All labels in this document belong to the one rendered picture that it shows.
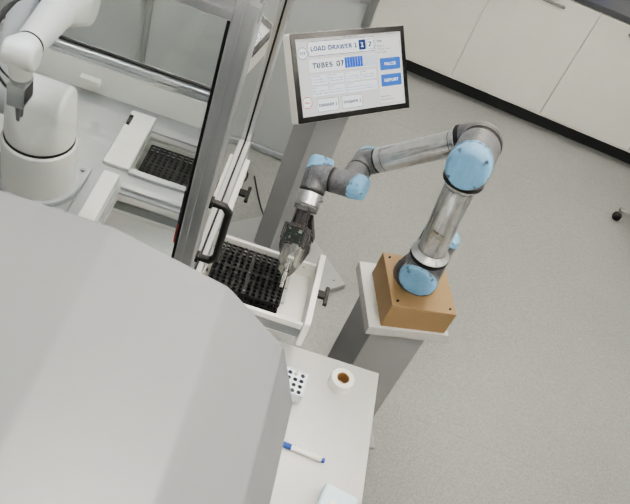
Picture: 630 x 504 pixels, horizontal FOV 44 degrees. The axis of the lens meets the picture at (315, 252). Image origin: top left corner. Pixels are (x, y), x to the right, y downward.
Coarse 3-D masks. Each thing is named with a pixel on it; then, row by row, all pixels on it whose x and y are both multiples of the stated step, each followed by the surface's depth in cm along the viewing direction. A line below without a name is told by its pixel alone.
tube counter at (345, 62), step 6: (366, 54) 286; (372, 54) 287; (336, 60) 279; (342, 60) 280; (348, 60) 282; (354, 60) 283; (360, 60) 285; (366, 60) 286; (372, 60) 288; (336, 66) 279; (342, 66) 281; (348, 66) 282; (354, 66) 284; (360, 66) 285; (366, 66) 287
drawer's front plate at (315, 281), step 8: (320, 256) 238; (320, 264) 236; (320, 272) 233; (312, 280) 237; (320, 280) 231; (312, 288) 229; (312, 296) 226; (312, 304) 224; (304, 312) 229; (312, 312) 222; (304, 320) 222; (304, 328) 220; (304, 336) 222; (296, 344) 226
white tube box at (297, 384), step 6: (288, 372) 224; (294, 372) 223; (300, 372) 223; (294, 378) 222; (300, 378) 222; (306, 378) 222; (294, 384) 221; (300, 384) 220; (294, 390) 219; (300, 390) 219; (294, 396) 218; (300, 396) 217
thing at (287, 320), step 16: (240, 240) 237; (272, 256) 239; (288, 256) 239; (208, 272) 233; (304, 272) 242; (288, 288) 238; (304, 288) 240; (288, 304) 234; (304, 304) 235; (272, 320) 223; (288, 320) 222
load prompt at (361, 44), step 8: (328, 40) 276; (336, 40) 278; (344, 40) 280; (352, 40) 282; (360, 40) 284; (368, 40) 286; (312, 48) 272; (320, 48) 274; (328, 48) 276; (336, 48) 278; (344, 48) 280; (352, 48) 282; (360, 48) 284; (368, 48) 286; (312, 56) 273
